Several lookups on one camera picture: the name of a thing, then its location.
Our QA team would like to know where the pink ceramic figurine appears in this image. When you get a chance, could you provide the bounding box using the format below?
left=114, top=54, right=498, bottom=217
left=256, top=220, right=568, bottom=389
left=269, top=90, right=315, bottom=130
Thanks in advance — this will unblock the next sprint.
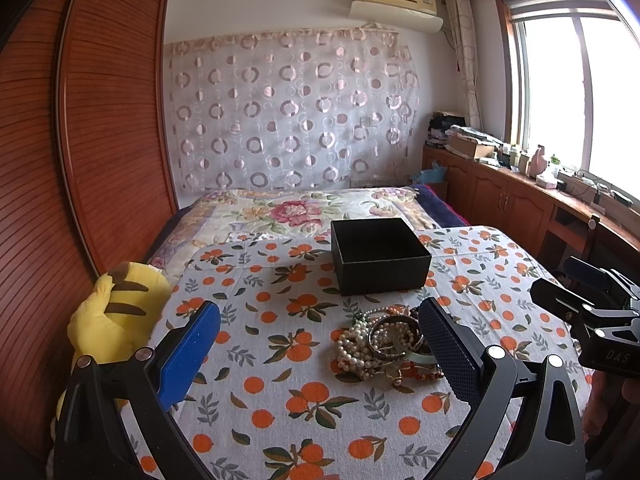
left=528, top=144, right=548, bottom=179

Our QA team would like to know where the white pearl necklace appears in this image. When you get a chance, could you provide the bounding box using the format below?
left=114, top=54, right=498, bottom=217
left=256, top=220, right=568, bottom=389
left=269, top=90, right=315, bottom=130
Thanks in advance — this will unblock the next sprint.
left=334, top=303, right=426, bottom=386

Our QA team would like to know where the yellow striped plush toy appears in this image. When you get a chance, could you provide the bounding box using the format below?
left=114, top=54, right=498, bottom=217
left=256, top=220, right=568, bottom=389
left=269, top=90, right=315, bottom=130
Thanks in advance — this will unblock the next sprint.
left=54, top=260, right=173, bottom=421

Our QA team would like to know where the pile of papers and boxes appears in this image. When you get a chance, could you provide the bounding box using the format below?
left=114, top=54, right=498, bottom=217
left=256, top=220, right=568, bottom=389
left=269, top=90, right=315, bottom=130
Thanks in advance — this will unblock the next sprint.
left=425, top=112, right=503, bottom=162

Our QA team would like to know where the white wall air conditioner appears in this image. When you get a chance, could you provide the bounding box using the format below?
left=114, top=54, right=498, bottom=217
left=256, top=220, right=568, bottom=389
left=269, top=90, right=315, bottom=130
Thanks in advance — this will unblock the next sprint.
left=349, top=0, right=444, bottom=34

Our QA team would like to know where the dark blue blanket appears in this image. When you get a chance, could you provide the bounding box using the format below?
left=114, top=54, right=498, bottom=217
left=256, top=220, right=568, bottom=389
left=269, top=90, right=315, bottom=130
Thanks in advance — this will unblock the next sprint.
left=410, top=184, right=469, bottom=228

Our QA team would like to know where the wooden side cabinet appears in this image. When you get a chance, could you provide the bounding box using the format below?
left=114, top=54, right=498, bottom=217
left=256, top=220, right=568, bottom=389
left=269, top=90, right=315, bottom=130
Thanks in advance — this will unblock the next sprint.
left=422, top=146, right=639, bottom=281

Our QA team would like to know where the floral bed quilt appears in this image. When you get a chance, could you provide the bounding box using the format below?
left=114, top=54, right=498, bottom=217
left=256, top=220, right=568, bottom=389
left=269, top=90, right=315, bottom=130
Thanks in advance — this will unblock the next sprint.
left=148, top=186, right=439, bottom=284

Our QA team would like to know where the orange print table cloth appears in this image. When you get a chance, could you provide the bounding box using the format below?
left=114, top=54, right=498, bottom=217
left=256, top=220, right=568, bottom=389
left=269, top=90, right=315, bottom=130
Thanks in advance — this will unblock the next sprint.
left=151, top=226, right=592, bottom=479

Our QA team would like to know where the black open jewelry box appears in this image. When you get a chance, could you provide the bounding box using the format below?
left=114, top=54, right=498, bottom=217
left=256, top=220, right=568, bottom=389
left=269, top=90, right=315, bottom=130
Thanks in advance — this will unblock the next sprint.
left=331, top=218, right=432, bottom=296

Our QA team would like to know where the sheer circle pattern curtain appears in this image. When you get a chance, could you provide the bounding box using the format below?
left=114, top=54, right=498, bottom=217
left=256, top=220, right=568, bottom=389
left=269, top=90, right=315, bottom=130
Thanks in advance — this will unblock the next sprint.
left=165, top=27, right=419, bottom=197

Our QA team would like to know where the person's right hand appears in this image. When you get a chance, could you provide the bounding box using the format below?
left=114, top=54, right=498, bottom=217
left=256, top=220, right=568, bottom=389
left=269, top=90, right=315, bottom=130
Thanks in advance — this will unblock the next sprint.
left=582, top=370, right=640, bottom=439

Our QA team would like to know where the window with white frame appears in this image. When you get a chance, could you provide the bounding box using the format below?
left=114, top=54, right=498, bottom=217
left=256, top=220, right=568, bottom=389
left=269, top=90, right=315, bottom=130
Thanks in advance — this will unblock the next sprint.
left=496, top=0, right=639, bottom=200

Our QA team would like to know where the red bead bracelet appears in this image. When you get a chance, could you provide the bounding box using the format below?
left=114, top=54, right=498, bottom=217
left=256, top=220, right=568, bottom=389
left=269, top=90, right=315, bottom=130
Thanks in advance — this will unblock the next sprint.
left=384, top=358, right=446, bottom=391

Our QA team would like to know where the patterned window drape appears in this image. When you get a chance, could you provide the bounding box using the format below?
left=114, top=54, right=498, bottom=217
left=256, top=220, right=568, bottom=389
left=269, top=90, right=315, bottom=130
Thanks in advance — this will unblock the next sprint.
left=445, top=0, right=482, bottom=130

